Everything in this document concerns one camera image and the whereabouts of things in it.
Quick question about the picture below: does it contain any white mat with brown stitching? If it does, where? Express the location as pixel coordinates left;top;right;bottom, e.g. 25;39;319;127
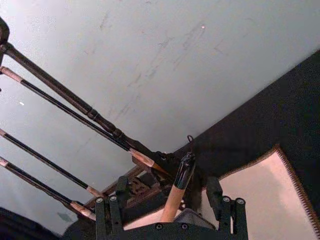
123;144;320;240

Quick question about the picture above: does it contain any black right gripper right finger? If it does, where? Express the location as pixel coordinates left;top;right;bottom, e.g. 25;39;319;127
206;176;249;236

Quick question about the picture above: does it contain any black brush with pale ferrule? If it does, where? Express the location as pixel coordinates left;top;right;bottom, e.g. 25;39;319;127
0;156;98;222
0;128;106;199

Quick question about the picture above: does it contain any dark wooden brush rack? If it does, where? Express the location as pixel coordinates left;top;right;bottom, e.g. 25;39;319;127
0;16;176;209

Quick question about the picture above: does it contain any black table cloth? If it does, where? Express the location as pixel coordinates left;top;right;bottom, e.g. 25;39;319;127
119;48;320;226

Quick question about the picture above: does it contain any bamboo brush with black cap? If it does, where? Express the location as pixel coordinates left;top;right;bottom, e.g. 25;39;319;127
159;134;196;224

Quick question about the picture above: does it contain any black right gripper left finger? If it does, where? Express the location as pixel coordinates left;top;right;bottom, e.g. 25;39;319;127
95;176;129;236

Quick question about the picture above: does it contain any black brush with brown tip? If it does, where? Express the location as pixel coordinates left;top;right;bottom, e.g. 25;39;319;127
0;66;174;180

